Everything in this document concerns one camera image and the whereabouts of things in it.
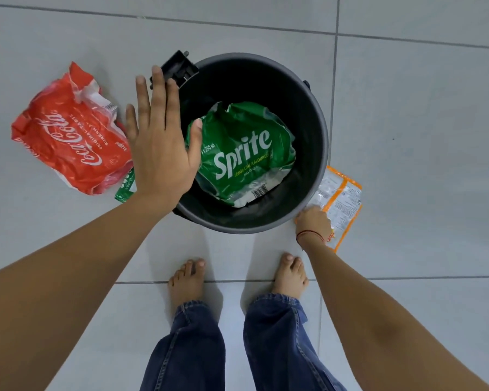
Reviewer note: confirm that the person's left hand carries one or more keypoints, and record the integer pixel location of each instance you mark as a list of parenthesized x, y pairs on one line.
[(157, 158)]

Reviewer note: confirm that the black round trash bin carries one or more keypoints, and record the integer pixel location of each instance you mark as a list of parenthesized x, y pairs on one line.
[(293, 118)]

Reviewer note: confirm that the red plastic wrapper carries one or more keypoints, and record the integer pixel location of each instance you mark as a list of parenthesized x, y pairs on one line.
[(73, 138)]

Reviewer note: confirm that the person's right fingers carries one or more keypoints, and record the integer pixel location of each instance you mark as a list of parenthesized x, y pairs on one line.
[(313, 210)]

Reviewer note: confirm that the person's right forearm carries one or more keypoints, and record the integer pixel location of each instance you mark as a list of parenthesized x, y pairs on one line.
[(371, 313)]

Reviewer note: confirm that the person's right foot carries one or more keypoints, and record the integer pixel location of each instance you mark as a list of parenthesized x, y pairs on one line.
[(289, 276)]

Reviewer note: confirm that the person's left foot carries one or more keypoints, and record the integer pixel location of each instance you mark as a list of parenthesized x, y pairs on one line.
[(187, 283)]

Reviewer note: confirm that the person's right hand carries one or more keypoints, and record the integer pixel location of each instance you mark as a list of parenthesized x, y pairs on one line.
[(313, 221)]

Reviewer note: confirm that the person's left thumb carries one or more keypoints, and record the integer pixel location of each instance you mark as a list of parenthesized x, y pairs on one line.
[(194, 142)]

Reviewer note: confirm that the large green plastic wrapper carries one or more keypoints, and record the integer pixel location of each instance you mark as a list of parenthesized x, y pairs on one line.
[(244, 150)]

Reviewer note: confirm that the small green wrapper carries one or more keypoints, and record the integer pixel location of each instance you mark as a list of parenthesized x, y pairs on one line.
[(126, 187)]

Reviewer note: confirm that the person's left middle finger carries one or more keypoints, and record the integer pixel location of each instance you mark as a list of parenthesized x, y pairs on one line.
[(158, 95)]

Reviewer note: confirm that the person's blue jeans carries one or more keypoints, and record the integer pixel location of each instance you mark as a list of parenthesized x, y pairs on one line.
[(195, 350)]

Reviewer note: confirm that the person's left little finger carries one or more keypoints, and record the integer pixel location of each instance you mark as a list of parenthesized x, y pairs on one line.
[(131, 120)]

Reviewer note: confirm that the person's left forearm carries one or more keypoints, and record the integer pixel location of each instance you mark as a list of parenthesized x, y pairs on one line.
[(65, 280)]

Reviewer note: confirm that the orange and clear packet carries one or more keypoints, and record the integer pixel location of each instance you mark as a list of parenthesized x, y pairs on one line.
[(344, 199)]

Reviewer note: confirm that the person's foot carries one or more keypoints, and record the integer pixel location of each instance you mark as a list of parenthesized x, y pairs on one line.
[(289, 276), (187, 283)]

